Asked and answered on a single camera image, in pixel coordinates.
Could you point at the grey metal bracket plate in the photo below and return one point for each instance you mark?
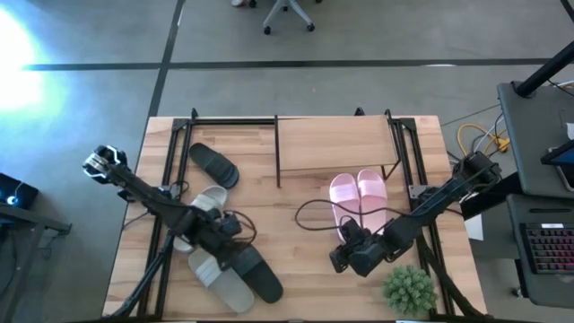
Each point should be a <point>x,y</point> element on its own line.
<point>416,191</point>

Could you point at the black pole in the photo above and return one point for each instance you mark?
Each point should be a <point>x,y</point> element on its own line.
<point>542,72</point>

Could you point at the black tablet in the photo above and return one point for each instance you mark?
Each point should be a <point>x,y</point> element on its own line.
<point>562,157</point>

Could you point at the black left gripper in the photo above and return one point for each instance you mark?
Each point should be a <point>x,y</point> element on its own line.
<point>226,251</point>

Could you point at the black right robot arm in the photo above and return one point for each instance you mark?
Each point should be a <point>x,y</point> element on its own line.
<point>430,206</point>

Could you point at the black side stand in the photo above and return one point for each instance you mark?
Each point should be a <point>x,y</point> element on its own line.
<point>27,220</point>

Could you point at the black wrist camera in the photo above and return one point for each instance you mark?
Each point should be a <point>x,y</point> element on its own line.
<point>231,224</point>
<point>352,229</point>

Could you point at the grey keyboard desk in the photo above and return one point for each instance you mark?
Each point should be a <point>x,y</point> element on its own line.
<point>513,215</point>

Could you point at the grey desk top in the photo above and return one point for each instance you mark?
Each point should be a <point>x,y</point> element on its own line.
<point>533,134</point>

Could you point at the pink slide sandal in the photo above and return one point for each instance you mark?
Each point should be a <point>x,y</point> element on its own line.
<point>343,193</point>
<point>372,193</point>

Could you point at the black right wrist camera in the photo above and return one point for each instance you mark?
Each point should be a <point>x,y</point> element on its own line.
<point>352,229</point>

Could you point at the office chair base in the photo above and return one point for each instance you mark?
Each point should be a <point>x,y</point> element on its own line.
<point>287,11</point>

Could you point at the black device with blue light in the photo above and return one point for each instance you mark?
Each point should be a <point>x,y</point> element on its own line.
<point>15,190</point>

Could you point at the black slide sandal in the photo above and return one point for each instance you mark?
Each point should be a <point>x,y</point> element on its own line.
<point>215,166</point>
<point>264,282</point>

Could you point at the green artificial plant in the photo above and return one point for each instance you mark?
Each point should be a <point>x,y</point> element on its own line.
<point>409,290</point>

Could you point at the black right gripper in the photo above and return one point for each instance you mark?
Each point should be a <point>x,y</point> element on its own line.
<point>370,259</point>

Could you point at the beige slide sandal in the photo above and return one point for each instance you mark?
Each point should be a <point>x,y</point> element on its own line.
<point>224,287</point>
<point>208,197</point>

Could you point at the white paper sheet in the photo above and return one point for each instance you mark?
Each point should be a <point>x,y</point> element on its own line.
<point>474,228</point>

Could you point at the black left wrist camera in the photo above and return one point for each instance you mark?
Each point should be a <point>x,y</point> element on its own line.
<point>231,224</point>

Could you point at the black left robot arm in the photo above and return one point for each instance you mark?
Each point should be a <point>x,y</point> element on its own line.
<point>148,197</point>

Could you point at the backlit black keyboard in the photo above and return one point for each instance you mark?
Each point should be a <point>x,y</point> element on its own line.
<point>551,249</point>

